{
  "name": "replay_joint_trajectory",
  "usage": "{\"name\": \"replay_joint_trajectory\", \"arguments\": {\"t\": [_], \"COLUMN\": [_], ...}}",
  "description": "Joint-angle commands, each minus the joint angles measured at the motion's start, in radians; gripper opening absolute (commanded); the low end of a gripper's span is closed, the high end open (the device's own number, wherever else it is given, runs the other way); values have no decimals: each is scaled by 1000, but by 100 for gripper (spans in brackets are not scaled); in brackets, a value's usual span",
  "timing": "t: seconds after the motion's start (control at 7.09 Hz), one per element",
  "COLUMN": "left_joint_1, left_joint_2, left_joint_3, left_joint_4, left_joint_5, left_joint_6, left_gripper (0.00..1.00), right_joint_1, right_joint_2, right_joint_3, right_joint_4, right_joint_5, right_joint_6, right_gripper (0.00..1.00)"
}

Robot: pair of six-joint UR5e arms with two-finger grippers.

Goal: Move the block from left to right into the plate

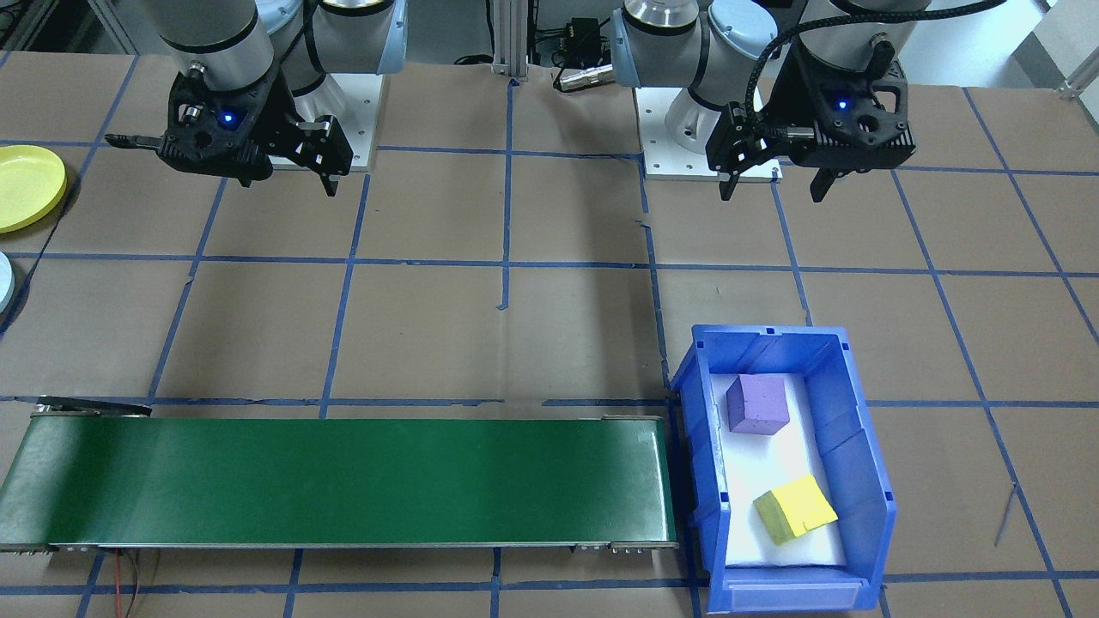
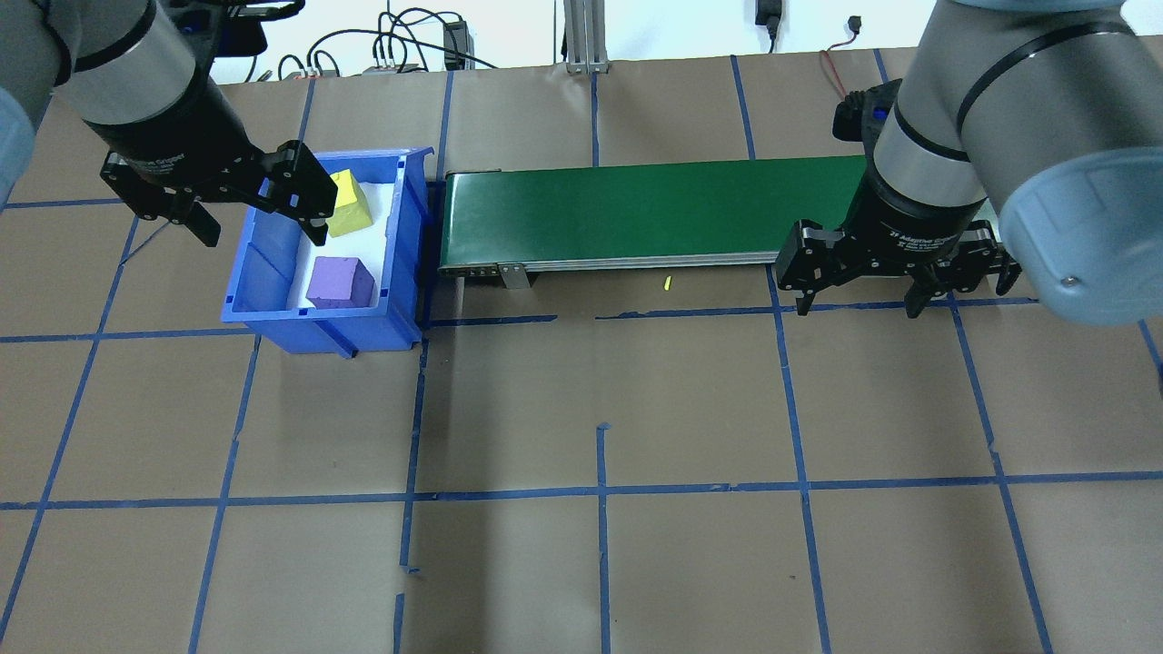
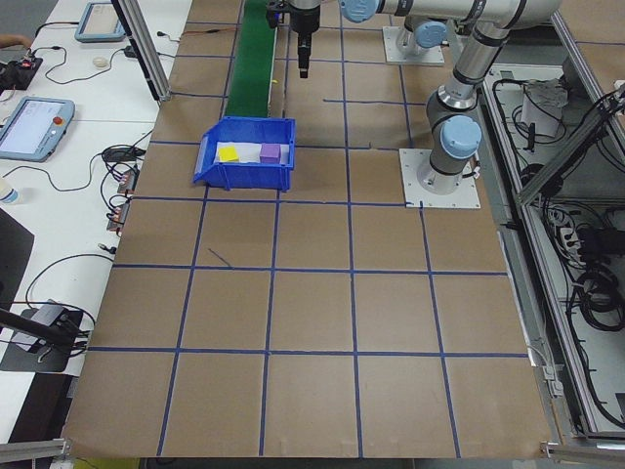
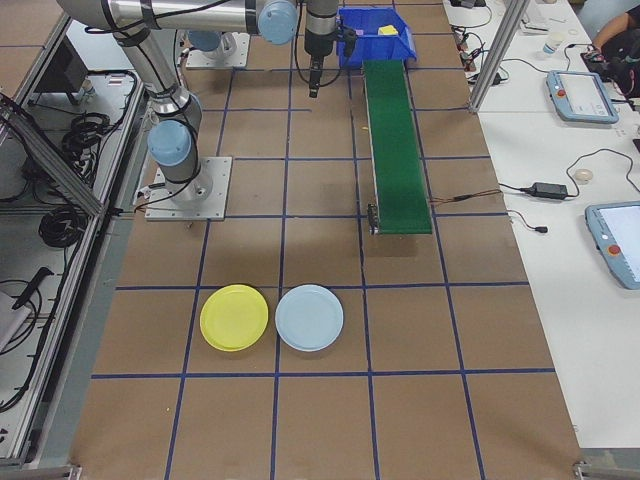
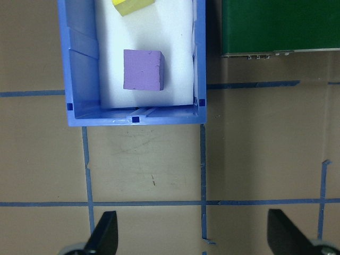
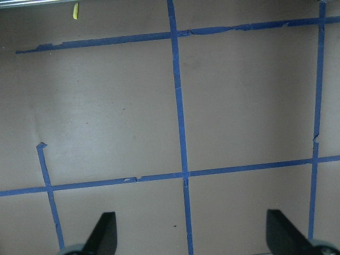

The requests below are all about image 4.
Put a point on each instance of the green belt conveyor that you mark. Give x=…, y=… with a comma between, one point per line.
x=397, y=150

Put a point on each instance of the white box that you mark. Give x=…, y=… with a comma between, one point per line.
x=535, y=22

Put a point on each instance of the person in black clothing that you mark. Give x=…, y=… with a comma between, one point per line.
x=625, y=65

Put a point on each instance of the white paper cup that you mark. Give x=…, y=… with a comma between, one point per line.
x=552, y=45

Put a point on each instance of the person bare forearm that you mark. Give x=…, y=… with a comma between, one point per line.
x=612, y=30

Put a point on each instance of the yellow plastic plate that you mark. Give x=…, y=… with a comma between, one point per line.
x=234, y=317

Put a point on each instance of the grey-blue teach pendant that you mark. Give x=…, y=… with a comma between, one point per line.
x=620, y=240
x=582, y=97

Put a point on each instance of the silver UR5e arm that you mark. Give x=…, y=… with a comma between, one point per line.
x=172, y=145
x=205, y=41

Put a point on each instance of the black handheld tool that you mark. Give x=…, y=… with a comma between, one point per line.
x=37, y=280

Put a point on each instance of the black power adapter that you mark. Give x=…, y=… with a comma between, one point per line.
x=550, y=190

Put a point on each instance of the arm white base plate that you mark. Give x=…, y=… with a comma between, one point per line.
x=241, y=56
x=217, y=175

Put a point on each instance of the beige tape roll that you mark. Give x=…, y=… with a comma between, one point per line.
x=583, y=175

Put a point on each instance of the aluminium extrusion post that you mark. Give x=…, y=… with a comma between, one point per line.
x=495, y=55

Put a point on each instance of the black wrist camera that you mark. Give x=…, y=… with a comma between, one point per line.
x=348, y=39

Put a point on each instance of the black box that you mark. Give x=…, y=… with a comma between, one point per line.
x=62, y=70

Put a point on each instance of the V-shaped metal bar frame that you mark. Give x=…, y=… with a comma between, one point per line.
x=55, y=162

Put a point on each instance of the blue plastic bin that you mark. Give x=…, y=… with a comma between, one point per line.
x=380, y=50

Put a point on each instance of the yellow foam block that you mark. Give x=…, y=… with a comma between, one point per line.
x=388, y=30

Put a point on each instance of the white work table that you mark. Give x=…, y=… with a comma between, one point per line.
x=550, y=300

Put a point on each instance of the light blue plastic plate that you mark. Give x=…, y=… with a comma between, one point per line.
x=309, y=320

